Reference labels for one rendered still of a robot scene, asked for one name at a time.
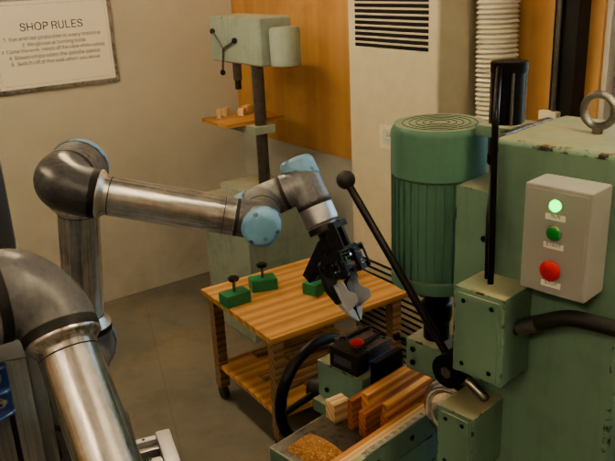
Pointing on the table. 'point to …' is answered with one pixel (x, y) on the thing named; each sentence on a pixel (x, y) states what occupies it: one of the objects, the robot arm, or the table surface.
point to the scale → (393, 434)
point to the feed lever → (443, 372)
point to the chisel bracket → (423, 352)
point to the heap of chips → (314, 448)
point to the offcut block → (337, 408)
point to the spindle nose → (438, 312)
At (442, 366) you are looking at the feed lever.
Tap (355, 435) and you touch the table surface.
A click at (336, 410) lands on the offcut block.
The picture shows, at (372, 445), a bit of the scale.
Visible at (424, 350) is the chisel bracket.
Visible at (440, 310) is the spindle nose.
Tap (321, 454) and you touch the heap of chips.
